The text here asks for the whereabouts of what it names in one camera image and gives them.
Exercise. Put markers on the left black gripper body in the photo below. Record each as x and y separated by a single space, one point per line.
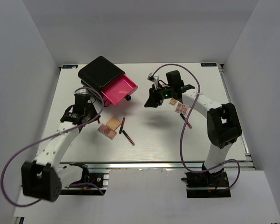
92 112

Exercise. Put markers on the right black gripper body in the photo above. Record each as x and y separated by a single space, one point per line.
166 92

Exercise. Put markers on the red lip gloss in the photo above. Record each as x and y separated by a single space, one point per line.
122 125
184 118
128 137

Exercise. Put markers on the pink top drawer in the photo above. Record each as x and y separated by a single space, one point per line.
119 89

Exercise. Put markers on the black pink drawer organizer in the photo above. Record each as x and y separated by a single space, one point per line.
98 74

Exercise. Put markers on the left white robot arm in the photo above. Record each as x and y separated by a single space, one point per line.
42 178

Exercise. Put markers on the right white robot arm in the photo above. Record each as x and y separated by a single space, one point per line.
223 126

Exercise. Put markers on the small beige makeup sponge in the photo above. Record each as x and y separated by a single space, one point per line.
172 101

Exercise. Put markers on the multi-colour blush palette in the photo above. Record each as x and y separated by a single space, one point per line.
182 109

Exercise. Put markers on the pink eyeshadow palette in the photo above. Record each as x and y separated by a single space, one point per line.
106 131

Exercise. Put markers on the right XDOF logo sticker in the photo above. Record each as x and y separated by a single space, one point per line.
208 64

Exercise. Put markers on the xdof logo sticker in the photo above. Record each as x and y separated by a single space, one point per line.
208 64
71 66

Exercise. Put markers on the left XDOF logo sticker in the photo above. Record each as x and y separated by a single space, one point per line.
71 66

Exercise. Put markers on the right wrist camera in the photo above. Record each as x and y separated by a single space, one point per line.
155 79

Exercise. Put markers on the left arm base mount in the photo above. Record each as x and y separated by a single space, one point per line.
79 180

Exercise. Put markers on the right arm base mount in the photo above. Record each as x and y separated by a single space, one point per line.
205 185

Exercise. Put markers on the aluminium table frame rail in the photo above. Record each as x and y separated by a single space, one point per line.
247 163

